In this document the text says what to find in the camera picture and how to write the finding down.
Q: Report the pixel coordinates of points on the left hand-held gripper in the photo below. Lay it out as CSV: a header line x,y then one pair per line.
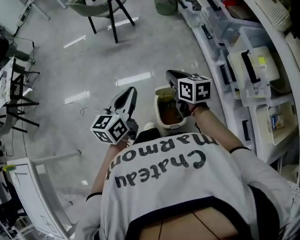
x,y
107,130

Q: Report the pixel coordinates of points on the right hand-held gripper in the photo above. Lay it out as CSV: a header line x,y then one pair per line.
x,y
193,90

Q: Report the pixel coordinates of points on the white trash bin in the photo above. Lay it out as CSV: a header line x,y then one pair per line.
x,y
162,124

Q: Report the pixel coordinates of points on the person's left forearm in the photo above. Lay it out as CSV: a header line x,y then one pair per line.
x,y
107,164

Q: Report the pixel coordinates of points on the person's right forearm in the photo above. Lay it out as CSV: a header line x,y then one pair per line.
x,y
212,129

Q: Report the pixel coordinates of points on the cream open storage bin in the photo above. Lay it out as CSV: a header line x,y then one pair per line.
x,y
263,131

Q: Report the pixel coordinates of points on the person's black trousers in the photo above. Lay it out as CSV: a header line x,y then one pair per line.
x,y
147,135

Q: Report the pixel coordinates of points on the white shoe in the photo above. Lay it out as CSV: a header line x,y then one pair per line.
x,y
149,127

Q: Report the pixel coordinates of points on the clear storage box, white lid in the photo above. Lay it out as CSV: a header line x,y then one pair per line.
x,y
265,66

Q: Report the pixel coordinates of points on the clear plastic storage box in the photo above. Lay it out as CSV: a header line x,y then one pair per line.
x,y
230,21

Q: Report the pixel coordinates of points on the green woven basket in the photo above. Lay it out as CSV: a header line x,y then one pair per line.
x,y
165,5

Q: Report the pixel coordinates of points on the white printed t-shirt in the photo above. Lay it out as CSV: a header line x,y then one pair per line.
x,y
180,184

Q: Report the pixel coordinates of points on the black metal stool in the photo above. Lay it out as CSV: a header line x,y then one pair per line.
x,y
17,91

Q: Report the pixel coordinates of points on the white cabinet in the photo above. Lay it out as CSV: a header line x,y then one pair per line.
x,y
32,194

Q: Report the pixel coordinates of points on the yellow-green small object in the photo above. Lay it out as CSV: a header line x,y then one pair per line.
x,y
9,168

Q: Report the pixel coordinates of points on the white shelf rack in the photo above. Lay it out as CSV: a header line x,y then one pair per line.
x,y
298,104

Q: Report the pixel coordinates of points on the white printed sheet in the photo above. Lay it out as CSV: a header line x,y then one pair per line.
x,y
3,86

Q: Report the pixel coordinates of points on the grey chair with black legs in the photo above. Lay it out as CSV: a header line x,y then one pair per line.
x,y
95,9

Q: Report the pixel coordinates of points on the white power strip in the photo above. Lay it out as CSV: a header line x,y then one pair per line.
x,y
23,15

